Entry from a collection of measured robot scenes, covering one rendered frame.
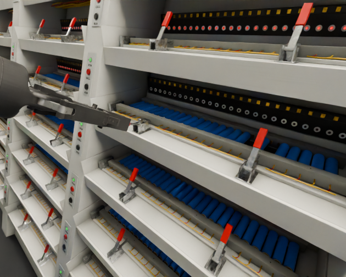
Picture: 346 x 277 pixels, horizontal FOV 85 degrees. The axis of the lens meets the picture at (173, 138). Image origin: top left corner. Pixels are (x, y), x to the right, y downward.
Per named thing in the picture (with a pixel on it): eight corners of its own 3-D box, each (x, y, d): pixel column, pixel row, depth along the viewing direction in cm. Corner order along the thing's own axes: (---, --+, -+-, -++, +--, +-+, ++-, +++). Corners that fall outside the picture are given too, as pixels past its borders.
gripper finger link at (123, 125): (102, 109, 36) (105, 110, 36) (129, 118, 42) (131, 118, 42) (98, 123, 37) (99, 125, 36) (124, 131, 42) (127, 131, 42)
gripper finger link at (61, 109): (23, 85, 26) (34, 90, 22) (63, 98, 30) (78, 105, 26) (17, 102, 26) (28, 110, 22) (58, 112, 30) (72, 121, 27)
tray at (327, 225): (352, 266, 25) (395, 214, 20) (94, 129, 57) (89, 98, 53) (349, 186, 39) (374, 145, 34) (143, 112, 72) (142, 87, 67)
